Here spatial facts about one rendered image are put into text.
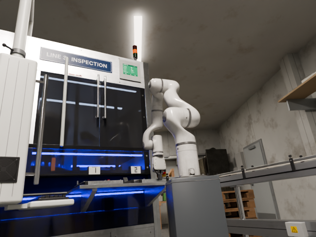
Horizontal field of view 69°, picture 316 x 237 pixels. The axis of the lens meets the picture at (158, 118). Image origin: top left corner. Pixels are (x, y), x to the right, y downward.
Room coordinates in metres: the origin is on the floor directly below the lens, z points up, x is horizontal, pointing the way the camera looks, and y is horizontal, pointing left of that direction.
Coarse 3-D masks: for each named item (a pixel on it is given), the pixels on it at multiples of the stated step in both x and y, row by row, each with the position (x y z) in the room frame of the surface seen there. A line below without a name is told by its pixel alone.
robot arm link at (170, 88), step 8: (168, 80) 1.49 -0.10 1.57; (168, 88) 1.50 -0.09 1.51; (176, 88) 1.47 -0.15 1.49; (168, 96) 1.39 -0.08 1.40; (176, 96) 1.37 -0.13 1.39; (168, 104) 1.39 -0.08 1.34; (176, 104) 1.37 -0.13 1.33; (184, 104) 1.35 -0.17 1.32; (192, 112) 1.29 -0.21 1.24; (192, 120) 1.30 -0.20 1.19
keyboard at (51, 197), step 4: (40, 196) 1.17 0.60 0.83; (44, 196) 1.17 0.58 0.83; (48, 196) 1.19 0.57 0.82; (52, 196) 1.20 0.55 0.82; (56, 196) 1.21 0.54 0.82; (60, 196) 1.22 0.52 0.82; (64, 196) 1.23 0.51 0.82; (32, 200) 1.29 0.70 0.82; (36, 200) 1.19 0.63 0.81; (40, 200) 1.16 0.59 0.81; (44, 200) 1.17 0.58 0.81
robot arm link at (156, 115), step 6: (156, 114) 1.66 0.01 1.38; (162, 114) 1.68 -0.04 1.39; (156, 120) 1.67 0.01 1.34; (162, 120) 1.69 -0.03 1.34; (150, 126) 1.68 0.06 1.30; (156, 126) 1.67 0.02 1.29; (144, 132) 1.69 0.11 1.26; (150, 132) 1.67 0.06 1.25; (144, 138) 1.67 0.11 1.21; (144, 144) 1.68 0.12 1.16; (150, 144) 1.69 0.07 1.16
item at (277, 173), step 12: (288, 156) 1.72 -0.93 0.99; (300, 156) 1.77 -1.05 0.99; (312, 156) 1.61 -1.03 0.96; (252, 168) 2.06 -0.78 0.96; (276, 168) 1.83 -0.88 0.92; (288, 168) 1.75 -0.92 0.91; (300, 168) 1.67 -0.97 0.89; (312, 168) 1.61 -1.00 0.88; (228, 180) 2.29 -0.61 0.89; (240, 180) 2.16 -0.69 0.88; (252, 180) 2.05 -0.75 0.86; (264, 180) 1.95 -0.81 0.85; (276, 180) 1.96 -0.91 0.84
